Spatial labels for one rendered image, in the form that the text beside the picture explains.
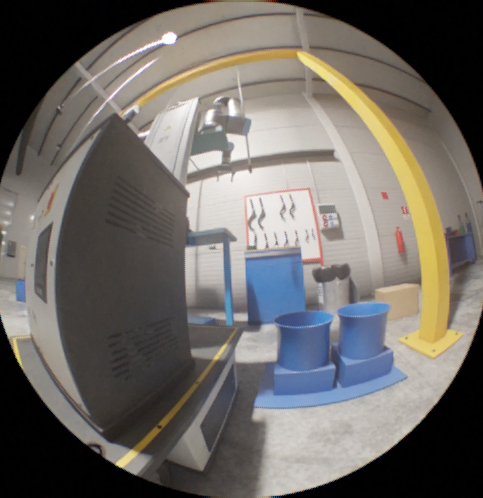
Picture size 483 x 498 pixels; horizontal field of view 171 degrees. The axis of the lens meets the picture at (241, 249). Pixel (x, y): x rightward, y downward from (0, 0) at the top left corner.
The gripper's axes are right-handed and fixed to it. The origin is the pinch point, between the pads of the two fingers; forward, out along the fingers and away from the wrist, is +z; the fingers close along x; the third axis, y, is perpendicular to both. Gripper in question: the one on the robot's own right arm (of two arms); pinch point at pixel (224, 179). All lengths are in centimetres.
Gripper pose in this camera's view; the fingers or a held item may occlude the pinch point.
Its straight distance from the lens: 156.6
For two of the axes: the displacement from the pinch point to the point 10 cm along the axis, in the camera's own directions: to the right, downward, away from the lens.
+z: -0.6, 9.7, 2.2
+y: -0.3, 2.2, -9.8
